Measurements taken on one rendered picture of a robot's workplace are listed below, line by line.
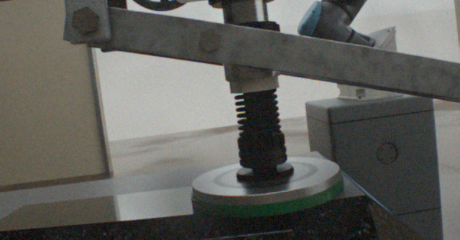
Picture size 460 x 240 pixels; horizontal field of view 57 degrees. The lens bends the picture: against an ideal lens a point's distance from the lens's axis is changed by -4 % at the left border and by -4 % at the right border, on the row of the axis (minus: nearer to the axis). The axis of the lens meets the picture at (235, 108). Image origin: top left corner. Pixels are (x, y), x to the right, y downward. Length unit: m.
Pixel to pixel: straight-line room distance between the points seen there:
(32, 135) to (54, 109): 0.44
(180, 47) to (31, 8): 5.47
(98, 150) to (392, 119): 4.56
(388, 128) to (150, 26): 1.19
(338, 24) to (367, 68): 1.11
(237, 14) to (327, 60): 0.13
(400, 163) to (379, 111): 0.21
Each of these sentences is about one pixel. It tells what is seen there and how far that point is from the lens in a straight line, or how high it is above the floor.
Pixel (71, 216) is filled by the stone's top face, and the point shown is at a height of 0.82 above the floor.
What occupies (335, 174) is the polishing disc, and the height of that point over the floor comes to 0.85.
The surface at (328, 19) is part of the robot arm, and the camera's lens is 1.68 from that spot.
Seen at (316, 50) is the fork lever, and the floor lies 1.01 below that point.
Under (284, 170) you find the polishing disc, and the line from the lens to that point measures 0.61.
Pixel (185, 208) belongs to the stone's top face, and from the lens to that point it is 0.62.
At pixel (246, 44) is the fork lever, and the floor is 1.03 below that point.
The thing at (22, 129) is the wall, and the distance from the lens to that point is 6.02.
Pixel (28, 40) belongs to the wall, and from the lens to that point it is 5.97.
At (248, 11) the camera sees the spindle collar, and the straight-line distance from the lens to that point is 0.60.
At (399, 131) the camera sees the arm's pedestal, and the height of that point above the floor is 0.73.
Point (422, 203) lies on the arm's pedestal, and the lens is 1.73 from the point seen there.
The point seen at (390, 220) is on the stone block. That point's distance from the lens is 0.61.
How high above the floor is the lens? 0.99
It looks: 4 degrees down
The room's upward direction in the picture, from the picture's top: 7 degrees counter-clockwise
